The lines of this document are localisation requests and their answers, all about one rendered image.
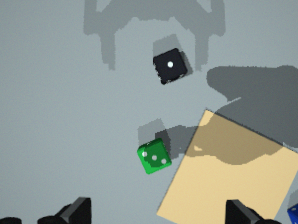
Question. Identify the green die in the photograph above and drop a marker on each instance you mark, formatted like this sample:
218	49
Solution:
154	156

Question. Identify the black die with white pips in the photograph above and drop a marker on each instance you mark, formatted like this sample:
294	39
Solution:
169	66

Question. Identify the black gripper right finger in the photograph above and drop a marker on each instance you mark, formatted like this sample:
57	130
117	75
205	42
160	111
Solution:
237	213

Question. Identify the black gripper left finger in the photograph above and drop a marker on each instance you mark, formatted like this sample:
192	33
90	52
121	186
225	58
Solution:
79	212

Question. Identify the beige square mat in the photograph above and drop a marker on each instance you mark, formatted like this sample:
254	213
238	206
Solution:
225	161

